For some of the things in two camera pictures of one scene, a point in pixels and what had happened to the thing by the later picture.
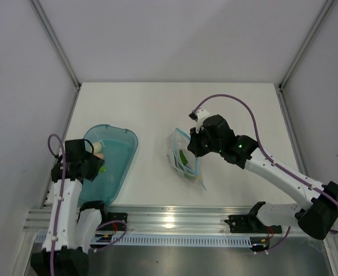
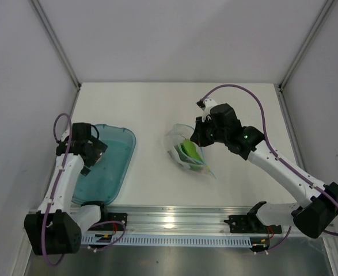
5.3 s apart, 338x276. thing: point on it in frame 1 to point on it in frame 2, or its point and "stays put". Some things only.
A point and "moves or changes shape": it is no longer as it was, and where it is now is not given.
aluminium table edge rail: x=160 y=219 stays put
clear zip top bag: x=182 y=159 moves or changes shape
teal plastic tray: x=118 y=146 stays put
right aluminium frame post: x=318 y=22 stays put
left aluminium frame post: x=57 y=42 stays put
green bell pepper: x=183 y=158 moves or changes shape
